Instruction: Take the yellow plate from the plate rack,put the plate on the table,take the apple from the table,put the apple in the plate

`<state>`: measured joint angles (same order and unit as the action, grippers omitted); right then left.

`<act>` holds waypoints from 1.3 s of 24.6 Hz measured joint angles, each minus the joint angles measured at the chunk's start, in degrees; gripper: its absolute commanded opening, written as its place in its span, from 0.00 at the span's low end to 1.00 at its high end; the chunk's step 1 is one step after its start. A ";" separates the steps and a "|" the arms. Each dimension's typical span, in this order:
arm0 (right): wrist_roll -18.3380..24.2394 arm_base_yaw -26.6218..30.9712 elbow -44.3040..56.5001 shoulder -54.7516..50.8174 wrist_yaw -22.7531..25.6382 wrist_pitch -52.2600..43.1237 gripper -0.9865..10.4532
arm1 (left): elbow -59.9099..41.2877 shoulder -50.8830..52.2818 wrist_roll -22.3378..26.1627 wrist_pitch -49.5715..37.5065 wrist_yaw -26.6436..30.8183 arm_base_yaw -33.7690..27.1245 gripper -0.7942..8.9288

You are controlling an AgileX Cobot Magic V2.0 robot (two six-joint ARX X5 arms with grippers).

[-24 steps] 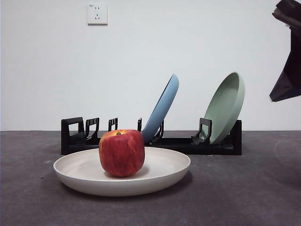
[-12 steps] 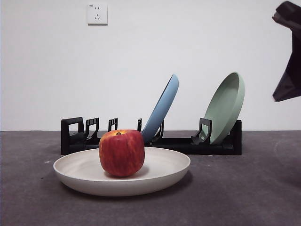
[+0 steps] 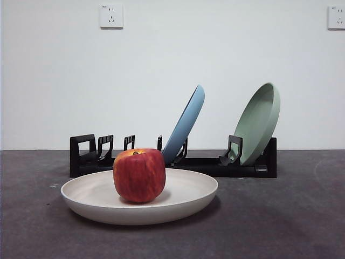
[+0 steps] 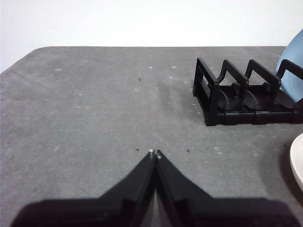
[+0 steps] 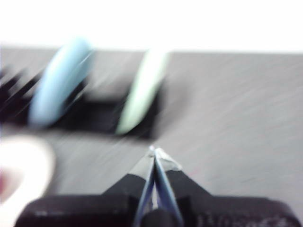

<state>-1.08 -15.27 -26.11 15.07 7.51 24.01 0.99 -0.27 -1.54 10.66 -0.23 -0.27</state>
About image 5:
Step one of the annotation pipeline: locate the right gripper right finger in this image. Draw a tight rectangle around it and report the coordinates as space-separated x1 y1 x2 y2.
155 148 300 227

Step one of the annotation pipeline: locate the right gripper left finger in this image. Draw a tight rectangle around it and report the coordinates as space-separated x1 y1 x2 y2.
14 146 156 227

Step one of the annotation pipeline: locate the cream pale yellow plate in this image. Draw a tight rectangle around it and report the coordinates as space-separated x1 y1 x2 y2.
0 136 56 211

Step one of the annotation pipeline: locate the black plate rack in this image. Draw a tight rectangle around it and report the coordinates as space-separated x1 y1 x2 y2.
0 63 166 140

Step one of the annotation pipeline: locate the blue plate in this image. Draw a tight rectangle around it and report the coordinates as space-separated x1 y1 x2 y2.
28 36 94 129

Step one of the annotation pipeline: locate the green plate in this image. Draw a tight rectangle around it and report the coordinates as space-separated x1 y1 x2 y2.
115 48 170 135

